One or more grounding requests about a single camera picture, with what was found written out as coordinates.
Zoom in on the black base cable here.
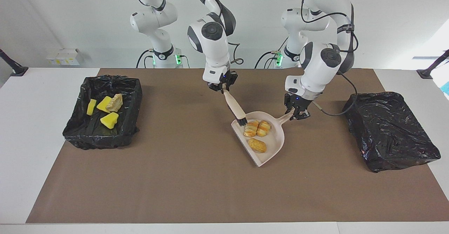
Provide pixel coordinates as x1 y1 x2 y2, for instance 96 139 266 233
136 49 154 68
254 51 281 68

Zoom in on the black camera stand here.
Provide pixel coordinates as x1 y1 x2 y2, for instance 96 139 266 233
417 50 449 79
0 49 28 76

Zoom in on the brown table mat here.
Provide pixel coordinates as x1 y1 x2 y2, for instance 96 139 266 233
26 68 449 224

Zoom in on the beige hand brush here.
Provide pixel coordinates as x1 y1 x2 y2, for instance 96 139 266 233
223 88 248 127

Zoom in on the beige toy pastry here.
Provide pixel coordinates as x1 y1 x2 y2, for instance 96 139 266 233
106 93 123 112

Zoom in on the notched yellow sponge piece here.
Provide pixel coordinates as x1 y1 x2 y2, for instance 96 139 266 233
100 112 119 129

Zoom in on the black bag lined bin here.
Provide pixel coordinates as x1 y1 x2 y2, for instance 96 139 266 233
62 74 143 150
342 92 441 173

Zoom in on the white box yellow label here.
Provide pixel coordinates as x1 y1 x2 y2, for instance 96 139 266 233
56 48 81 66

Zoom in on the brown toy croquette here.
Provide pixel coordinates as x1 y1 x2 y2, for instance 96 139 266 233
248 138 267 154

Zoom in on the orange striped toy croissant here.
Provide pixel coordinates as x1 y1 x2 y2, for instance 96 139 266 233
257 120 272 137

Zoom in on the beige plastic dustpan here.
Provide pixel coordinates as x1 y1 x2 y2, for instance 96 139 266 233
230 108 296 167

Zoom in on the pale yellow toy dumpling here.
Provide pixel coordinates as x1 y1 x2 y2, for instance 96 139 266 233
243 120 259 138

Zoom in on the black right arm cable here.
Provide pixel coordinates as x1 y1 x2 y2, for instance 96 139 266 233
127 0 244 65

